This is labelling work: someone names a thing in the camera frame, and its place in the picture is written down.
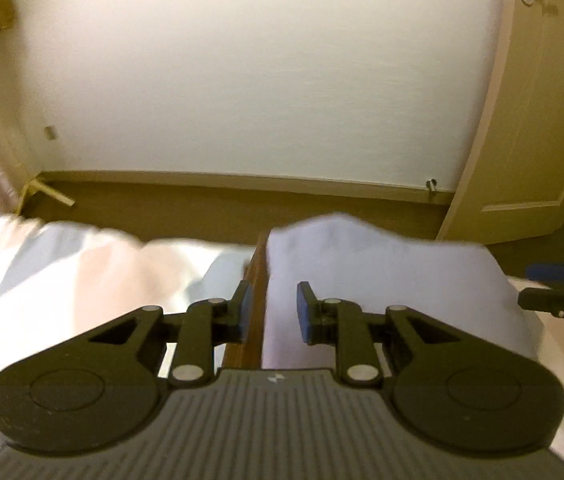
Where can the low wall socket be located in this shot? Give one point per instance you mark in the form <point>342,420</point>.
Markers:
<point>50,132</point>

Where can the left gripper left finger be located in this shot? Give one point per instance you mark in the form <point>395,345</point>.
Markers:
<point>204,326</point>

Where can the grey pants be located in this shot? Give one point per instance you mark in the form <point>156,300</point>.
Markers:
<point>342,257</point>

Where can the beige door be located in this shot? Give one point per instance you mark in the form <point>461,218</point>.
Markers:
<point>512,186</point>

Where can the checkered quilt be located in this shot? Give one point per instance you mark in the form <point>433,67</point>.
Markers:
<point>60,279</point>

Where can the door stopper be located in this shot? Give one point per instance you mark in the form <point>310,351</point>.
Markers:
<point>431,185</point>

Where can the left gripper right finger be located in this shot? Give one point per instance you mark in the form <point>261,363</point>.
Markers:
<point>341,324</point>

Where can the folded brown garment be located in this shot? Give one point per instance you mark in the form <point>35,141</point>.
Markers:
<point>248,354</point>

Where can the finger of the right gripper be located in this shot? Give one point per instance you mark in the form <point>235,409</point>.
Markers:
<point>545,272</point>

